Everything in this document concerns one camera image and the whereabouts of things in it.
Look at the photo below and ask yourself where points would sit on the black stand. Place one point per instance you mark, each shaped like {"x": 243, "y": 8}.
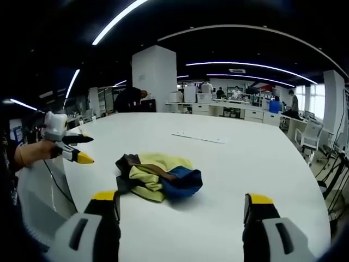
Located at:
{"x": 334, "y": 177}

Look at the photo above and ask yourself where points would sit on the white machine box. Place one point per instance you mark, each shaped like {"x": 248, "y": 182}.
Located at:
{"x": 189, "y": 95}
{"x": 175, "y": 97}

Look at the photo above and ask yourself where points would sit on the white cabinet counter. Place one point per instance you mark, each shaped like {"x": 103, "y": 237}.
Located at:
{"x": 218, "y": 109}

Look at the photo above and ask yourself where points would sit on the white office chair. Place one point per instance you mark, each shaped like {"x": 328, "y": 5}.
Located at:
{"x": 309, "y": 136}

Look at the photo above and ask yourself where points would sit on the translucent storage box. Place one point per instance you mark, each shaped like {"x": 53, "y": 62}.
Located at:
{"x": 204, "y": 98}

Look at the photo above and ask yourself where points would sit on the black chair back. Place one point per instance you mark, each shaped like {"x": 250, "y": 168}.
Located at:
{"x": 148, "y": 105}

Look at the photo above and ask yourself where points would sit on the white flat table strip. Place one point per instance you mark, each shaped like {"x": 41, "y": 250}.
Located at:
{"x": 200, "y": 137}

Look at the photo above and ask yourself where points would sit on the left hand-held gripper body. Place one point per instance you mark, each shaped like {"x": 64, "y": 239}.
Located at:
{"x": 54, "y": 125}

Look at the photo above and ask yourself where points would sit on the long ceiling light strip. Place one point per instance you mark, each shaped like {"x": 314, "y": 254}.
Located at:
{"x": 253, "y": 65}
{"x": 72, "y": 84}
{"x": 117, "y": 20}
{"x": 23, "y": 104}

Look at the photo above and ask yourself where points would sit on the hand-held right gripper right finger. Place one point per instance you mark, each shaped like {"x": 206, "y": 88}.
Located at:
{"x": 261, "y": 234}

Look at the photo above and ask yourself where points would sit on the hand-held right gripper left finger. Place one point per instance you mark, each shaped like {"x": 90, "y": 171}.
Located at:
{"x": 90, "y": 234}

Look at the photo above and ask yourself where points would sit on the person's left hand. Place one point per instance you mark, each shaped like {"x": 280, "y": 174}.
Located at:
{"x": 38, "y": 152}

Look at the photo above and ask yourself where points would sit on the yellow blue brown garment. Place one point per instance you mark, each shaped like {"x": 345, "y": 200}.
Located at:
{"x": 152, "y": 174}

